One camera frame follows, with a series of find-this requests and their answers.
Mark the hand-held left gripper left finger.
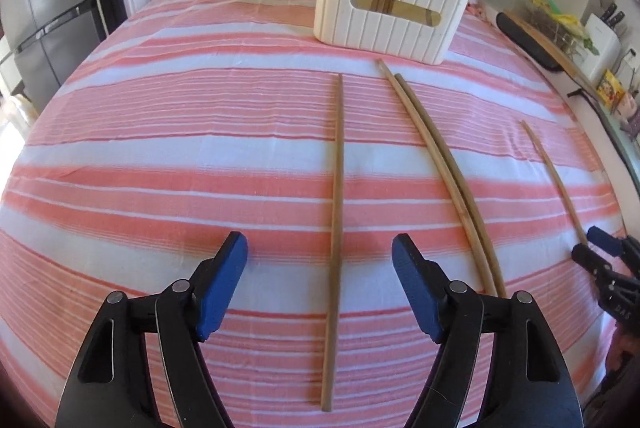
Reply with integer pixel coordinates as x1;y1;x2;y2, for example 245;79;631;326
55;231;249;428

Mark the white knife block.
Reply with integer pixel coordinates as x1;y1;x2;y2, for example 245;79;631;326
582;3;629;80

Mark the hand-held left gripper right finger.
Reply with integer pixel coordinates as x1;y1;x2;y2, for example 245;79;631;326
391;233;583;428

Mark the yellow snack packet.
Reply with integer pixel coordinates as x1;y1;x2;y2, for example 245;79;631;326
597;69;626;112

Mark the long wooden board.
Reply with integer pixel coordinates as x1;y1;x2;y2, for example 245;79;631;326
504;9;607;102

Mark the wire dish rack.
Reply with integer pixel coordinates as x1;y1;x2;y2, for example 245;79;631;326
527;0;601;57

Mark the black oblong tray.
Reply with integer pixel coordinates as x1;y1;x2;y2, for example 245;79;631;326
496;11;563;72

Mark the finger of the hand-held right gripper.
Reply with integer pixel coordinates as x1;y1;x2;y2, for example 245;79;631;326
587;225;624;255
571;243;614;280

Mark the wooden chopstick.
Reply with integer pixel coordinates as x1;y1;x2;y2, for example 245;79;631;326
320;73;346;413
520;121;590;246
377;58;501;298
394;73;510;299

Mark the person's right hand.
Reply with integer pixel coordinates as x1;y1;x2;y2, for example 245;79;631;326
605;325;640;390

